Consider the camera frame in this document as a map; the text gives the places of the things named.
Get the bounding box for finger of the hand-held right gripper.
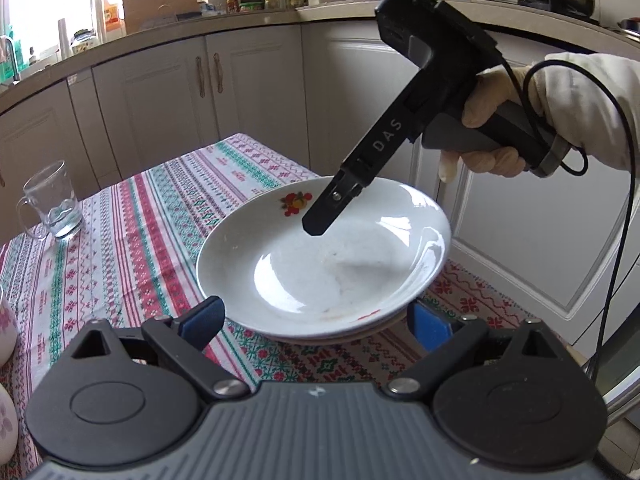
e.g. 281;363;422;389
302;167;372;237

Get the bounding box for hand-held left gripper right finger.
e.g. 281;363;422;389
385;300;568;403

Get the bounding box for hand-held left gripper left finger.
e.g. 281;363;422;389
70;296;249;403

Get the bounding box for white flower plate stained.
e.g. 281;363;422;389
235;305;418;343

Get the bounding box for white flower print plate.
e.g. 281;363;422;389
196;176;452;340

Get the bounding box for white plate two flower prints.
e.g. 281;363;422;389
277;320;407;347

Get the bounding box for white bowl pink flowers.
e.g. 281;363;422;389
0;384;22;457
0;284;20;367

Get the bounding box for person's right forearm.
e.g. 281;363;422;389
542;52;640;173

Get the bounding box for person's right hand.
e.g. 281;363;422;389
439;66;551;182

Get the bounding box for striped patterned tablecloth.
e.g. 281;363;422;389
0;132;586;480

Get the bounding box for white rectangular tray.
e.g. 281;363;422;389
305;0;387;9

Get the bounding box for gas stove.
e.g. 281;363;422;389
435;0;601;26

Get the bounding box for clear glass mug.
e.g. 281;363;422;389
16;160;83;241

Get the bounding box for beige kitchen countertop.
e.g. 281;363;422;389
0;6;640;111

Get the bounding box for brown cardboard box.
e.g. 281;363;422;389
121;0;199;35

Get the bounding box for patterned ceramic jar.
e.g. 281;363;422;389
70;30;98;56

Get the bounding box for metal kitchen faucet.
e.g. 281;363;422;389
0;35;16;86

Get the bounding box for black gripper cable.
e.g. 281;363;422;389
492;35;640;391

